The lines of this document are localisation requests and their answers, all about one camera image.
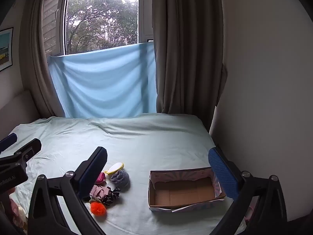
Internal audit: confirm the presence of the window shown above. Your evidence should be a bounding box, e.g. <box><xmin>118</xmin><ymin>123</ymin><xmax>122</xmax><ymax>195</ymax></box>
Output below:
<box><xmin>43</xmin><ymin>0</ymin><xmax>155</xmax><ymax>56</ymax></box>

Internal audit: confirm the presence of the pale pink cloth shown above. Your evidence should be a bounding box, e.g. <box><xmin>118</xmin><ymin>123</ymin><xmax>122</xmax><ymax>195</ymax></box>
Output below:
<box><xmin>88</xmin><ymin>185</ymin><xmax>112</xmax><ymax>202</ymax></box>

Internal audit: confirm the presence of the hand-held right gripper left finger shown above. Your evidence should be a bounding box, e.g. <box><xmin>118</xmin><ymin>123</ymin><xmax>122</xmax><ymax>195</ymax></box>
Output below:
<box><xmin>27</xmin><ymin>146</ymin><xmax>108</xmax><ymax>235</ymax></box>

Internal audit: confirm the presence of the black striped scrunchie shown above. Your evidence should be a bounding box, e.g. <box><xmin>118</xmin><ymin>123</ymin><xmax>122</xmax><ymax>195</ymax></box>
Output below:
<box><xmin>101</xmin><ymin>187</ymin><xmax>122</xmax><ymax>205</ymax></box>

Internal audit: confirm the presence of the orange pompom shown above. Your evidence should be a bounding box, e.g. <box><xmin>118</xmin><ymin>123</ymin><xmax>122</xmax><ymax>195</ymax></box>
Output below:
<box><xmin>90</xmin><ymin>202</ymin><xmax>107</xmax><ymax>216</ymax></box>

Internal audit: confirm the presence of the beige curtain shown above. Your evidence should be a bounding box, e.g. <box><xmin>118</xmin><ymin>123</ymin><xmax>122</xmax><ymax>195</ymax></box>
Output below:
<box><xmin>151</xmin><ymin>0</ymin><xmax>228</xmax><ymax>133</ymax></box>
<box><xmin>19</xmin><ymin>0</ymin><xmax>66</xmax><ymax>118</ymax></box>

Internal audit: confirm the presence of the light blue hanging cloth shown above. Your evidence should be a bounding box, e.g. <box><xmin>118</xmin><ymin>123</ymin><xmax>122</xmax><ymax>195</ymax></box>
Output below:
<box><xmin>49</xmin><ymin>42</ymin><xmax>157</xmax><ymax>118</ymax></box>

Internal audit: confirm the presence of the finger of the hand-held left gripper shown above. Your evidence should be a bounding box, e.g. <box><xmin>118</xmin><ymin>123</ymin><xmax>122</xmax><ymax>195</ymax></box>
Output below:
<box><xmin>0</xmin><ymin>133</ymin><xmax>18</xmax><ymax>153</ymax></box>
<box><xmin>0</xmin><ymin>138</ymin><xmax>42</xmax><ymax>167</ymax></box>

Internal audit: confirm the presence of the grey-blue fluffy scrunchie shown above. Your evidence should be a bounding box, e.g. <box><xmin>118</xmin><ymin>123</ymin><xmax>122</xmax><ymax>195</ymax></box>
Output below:
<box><xmin>110</xmin><ymin>169</ymin><xmax>130</xmax><ymax>191</ymax></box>

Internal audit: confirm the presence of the cardboard box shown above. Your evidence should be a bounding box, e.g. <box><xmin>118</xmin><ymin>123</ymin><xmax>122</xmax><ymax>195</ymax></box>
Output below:
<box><xmin>148</xmin><ymin>167</ymin><xmax>227</xmax><ymax>212</ymax></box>

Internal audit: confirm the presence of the person's left hand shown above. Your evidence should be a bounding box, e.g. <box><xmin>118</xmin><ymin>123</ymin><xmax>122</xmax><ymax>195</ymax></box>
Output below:
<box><xmin>0</xmin><ymin>187</ymin><xmax>25</xmax><ymax>228</ymax></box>

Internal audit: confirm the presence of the beige headboard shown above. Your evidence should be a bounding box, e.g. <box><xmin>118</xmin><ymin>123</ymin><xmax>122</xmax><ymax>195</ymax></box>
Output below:
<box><xmin>0</xmin><ymin>90</ymin><xmax>40</xmax><ymax>126</ymax></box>

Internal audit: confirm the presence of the round yellow-rimmed white pad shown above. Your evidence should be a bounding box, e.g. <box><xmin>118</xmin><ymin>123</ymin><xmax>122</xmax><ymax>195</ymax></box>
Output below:
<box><xmin>104</xmin><ymin>163</ymin><xmax>125</xmax><ymax>177</ymax></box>

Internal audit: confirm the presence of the framed wall picture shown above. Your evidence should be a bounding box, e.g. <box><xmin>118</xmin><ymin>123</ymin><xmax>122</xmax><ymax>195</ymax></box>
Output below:
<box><xmin>0</xmin><ymin>27</ymin><xmax>14</xmax><ymax>73</ymax></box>

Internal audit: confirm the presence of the pink fabric item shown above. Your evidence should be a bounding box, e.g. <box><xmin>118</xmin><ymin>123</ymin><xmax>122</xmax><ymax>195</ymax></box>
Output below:
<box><xmin>241</xmin><ymin>198</ymin><xmax>258</xmax><ymax>229</ymax></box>

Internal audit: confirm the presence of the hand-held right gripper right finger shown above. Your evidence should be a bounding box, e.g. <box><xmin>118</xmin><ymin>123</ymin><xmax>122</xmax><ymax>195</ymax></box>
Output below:
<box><xmin>208</xmin><ymin>146</ymin><xmax>288</xmax><ymax>235</ymax></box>

